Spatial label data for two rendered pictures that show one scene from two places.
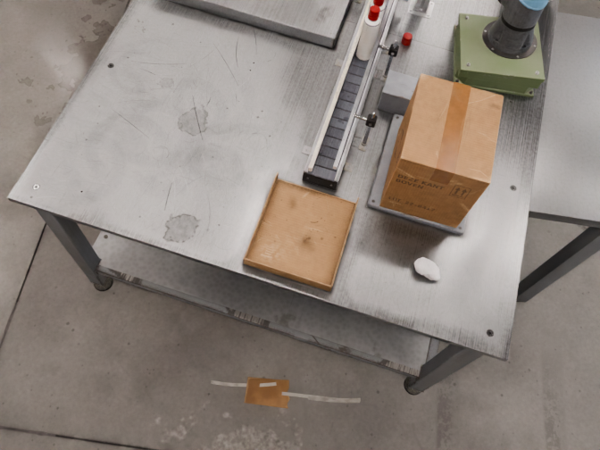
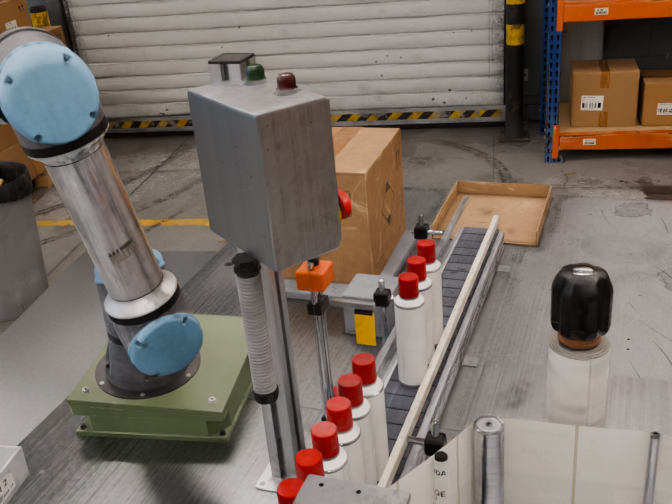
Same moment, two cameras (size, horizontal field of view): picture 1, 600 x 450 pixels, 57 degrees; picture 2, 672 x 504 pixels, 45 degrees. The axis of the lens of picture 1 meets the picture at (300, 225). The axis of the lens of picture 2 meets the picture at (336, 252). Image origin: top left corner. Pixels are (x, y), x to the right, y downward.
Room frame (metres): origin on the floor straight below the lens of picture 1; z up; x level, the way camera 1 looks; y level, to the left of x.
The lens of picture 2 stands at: (2.67, 0.04, 1.71)
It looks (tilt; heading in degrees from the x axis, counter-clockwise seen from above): 26 degrees down; 194
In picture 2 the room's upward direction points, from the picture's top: 5 degrees counter-clockwise
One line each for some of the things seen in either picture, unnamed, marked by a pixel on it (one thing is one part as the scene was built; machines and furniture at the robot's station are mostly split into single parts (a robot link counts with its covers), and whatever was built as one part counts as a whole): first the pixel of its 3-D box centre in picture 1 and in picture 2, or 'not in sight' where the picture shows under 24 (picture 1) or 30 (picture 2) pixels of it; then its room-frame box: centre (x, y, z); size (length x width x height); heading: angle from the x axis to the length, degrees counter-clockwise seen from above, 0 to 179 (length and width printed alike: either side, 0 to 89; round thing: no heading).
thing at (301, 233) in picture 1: (303, 229); (493, 210); (0.71, -0.01, 0.85); 0.30 x 0.26 x 0.04; 172
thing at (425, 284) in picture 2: (373, 19); (418, 311); (1.45, -0.12, 0.98); 0.05 x 0.05 x 0.20
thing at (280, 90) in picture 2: not in sight; (286, 82); (1.80, -0.22, 1.49); 0.03 x 0.03 x 0.02
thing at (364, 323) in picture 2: not in sight; (365, 327); (1.69, -0.17, 1.09); 0.03 x 0.01 x 0.06; 82
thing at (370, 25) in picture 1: (369, 33); (427, 292); (1.38, -0.11, 0.98); 0.05 x 0.05 x 0.20
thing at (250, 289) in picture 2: not in sight; (256, 330); (1.84, -0.28, 1.18); 0.04 x 0.04 x 0.21
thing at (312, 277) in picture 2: not in sight; (342, 357); (1.70, -0.21, 1.05); 0.10 x 0.04 x 0.33; 82
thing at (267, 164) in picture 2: not in sight; (266, 167); (1.79, -0.26, 1.38); 0.17 x 0.10 x 0.19; 47
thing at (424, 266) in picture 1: (427, 269); not in sight; (0.65, -0.39, 0.85); 0.08 x 0.07 x 0.04; 36
